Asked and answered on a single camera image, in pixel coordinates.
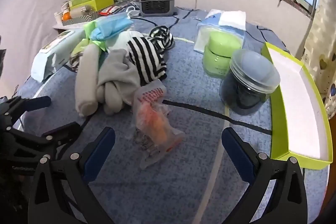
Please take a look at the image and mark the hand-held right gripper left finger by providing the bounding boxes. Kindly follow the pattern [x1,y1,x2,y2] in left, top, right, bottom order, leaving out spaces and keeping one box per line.
[28,126,116,224]

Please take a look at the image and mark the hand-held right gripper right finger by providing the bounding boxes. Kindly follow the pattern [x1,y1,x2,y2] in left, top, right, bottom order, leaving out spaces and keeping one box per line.
[221,127,308,224]

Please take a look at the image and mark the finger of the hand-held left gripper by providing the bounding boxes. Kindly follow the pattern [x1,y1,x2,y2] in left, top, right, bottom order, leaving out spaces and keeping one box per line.
[0,95,52,123]
[8,122,83,161]

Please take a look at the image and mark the clear plastic bag orange contents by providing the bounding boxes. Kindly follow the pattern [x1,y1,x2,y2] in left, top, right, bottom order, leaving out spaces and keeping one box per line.
[132,80,186,171]

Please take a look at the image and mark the white cloth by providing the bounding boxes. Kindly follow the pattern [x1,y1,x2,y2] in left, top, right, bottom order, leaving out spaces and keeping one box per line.
[97,49,140,116]

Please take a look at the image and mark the green box tray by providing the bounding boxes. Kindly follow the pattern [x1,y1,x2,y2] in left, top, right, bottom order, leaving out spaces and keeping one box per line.
[261,42,333,170]

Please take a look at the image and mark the light green cloth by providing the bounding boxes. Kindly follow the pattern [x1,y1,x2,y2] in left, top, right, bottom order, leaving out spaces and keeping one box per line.
[70,21,109,56]

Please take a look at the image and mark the black white striped sock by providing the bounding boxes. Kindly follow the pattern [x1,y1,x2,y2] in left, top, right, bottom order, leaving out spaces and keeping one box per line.
[127,36,168,87]
[149,26,175,52]

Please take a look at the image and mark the blue face mask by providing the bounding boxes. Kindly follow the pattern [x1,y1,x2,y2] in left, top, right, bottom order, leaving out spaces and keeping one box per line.
[91,13,133,42]

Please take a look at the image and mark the wet wipes pack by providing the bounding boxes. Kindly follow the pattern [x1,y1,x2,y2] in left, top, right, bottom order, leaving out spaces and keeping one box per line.
[31,30,88,83]

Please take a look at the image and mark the clear jar dark contents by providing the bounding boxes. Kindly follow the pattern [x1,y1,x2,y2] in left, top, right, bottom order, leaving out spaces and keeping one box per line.
[219,49,281,116]

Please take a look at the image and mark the blue bed sheet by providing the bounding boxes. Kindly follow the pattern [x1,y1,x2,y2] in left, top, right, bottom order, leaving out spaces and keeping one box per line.
[13,6,330,224]

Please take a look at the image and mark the zigzag patterned box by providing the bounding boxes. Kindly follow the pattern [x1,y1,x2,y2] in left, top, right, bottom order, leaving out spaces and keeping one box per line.
[61,5,103,27]

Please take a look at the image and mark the green plastic jar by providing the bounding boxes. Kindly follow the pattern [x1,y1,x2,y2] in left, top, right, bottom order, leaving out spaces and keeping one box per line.
[202,31,243,78]

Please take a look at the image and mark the green gift box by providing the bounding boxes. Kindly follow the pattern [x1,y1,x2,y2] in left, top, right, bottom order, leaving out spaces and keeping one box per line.
[68,0,115,12]

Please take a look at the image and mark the red white packet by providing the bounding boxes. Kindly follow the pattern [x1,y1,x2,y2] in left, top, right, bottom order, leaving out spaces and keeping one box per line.
[101,5,120,16]

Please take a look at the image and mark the blue white tissue pack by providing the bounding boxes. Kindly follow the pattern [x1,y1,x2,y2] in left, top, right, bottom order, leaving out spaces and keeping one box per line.
[194,9,247,54]

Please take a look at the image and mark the black cable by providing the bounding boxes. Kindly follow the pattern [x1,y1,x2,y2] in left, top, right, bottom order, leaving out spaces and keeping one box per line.
[126,5,184,30]

